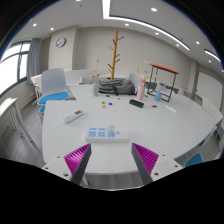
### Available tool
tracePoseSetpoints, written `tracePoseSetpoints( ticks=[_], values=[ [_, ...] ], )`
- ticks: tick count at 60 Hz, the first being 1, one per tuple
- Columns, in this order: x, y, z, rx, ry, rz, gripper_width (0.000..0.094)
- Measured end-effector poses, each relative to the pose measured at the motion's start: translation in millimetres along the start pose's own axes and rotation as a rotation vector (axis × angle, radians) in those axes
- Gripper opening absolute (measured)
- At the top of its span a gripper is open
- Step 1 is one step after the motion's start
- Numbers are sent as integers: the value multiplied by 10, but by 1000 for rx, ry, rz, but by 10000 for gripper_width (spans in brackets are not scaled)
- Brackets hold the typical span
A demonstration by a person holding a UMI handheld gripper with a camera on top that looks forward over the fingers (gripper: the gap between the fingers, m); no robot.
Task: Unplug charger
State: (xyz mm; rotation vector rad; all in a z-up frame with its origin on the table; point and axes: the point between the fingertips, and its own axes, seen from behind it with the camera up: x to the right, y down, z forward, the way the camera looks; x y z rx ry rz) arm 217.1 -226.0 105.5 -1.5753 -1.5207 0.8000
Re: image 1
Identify white remote control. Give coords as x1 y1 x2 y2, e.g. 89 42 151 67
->
61 109 85 125

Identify white wall board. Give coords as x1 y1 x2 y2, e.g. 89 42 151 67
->
195 71 223 111

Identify grey backpack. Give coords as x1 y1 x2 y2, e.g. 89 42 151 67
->
98 77 137 96

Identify pink vase with flowers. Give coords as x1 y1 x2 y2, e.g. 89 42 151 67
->
136 66 148 102

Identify white bar-shaped eraser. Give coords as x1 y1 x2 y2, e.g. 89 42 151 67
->
165 104 177 114

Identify white chair with blue cushion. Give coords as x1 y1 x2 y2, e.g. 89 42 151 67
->
36 68 71 114

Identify white side desk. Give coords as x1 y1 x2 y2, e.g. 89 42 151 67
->
0 97 34 151

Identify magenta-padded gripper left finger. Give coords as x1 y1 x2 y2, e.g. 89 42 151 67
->
41 143 92 186

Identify round wall clock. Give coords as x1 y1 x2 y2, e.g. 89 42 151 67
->
55 37 67 49

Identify wooden coat rack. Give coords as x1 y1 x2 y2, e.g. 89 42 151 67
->
107 28 125 81

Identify black frame orange-top side table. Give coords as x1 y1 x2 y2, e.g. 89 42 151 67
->
146 62 180 103

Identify white back table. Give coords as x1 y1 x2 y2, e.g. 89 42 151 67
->
30 68 98 86

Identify round ceiling spotlights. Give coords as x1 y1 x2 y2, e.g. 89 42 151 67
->
31 0 202 46

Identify black whiteboard eraser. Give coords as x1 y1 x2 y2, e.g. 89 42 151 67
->
128 98 145 109

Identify blue-seat chair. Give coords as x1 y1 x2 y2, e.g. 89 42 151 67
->
184 153 205 168

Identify green vase with dried sprigs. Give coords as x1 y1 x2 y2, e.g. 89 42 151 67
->
90 59 101 97

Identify window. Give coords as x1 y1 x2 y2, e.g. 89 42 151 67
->
0 40 32 98

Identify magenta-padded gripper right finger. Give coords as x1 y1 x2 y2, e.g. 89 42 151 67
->
131 142 184 186

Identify grey curtain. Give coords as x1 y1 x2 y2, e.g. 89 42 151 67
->
26 37 42 85

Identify long ceiling light strip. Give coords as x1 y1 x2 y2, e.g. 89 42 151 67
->
101 0 223 64

